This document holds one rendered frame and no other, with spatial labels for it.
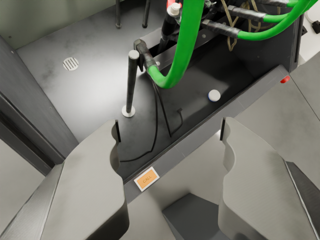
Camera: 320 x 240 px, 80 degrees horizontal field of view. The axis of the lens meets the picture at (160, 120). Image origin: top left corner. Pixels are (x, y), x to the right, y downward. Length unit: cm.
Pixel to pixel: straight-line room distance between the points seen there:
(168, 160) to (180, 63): 33
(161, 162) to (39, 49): 50
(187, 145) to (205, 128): 7
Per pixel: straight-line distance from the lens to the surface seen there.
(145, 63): 30
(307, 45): 77
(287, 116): 203
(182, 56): 16
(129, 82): 38
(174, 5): 42
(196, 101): 66
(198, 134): 50
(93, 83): 64
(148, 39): 53
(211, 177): 156
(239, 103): 58
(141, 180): 45
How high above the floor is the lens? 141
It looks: 73 degrees down
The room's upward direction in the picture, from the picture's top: 40 degrees clockwise
